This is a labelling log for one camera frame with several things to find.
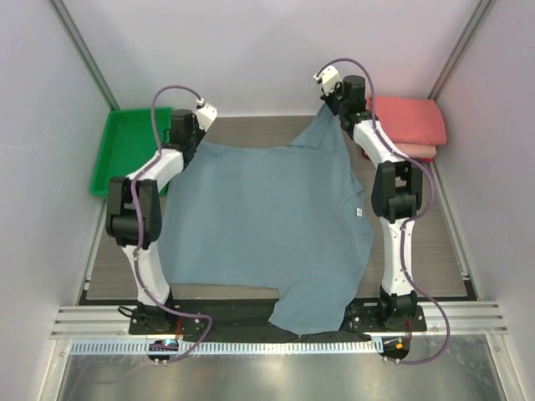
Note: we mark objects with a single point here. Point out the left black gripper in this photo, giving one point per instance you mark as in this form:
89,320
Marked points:
201,132

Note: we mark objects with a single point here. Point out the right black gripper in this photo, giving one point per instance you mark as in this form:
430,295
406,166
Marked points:
334,102

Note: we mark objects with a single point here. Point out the blue grey t shirt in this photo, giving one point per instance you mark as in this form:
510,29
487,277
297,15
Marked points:
289,218

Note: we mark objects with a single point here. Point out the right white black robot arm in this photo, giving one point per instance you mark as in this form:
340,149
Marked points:
396,198

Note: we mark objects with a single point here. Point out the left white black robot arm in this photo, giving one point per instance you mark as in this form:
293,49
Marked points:
134,217

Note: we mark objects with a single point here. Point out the green plastic tray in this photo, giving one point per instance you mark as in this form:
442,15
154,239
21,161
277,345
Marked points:
127,143

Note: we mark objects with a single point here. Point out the top coral folded shirt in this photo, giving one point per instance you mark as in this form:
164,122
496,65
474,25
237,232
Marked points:
410,121

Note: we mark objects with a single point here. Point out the light pink folded shirt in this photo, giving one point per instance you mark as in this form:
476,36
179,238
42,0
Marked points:
416,151

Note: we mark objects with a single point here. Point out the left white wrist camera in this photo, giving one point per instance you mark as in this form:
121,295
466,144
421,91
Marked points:
206,114

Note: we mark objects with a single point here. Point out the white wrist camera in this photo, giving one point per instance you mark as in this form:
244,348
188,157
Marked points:
328,78
206,114

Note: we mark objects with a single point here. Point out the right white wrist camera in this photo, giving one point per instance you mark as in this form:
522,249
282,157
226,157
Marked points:
328,78

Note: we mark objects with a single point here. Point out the right aluminium corner post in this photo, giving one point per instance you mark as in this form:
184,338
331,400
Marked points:
473,24

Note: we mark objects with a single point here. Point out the aluminium corner post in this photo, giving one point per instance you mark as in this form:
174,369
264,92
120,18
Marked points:
473,24
82,49

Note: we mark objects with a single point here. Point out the left aluminium corner post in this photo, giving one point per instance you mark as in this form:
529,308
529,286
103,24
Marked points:
82,49

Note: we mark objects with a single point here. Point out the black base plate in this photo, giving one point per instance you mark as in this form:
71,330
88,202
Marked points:
246,322

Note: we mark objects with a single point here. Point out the aluminium rail frame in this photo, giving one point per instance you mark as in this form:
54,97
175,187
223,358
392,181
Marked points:
465,318

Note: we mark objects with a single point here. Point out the white slotted cable duct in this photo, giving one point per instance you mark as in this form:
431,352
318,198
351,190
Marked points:
225,346

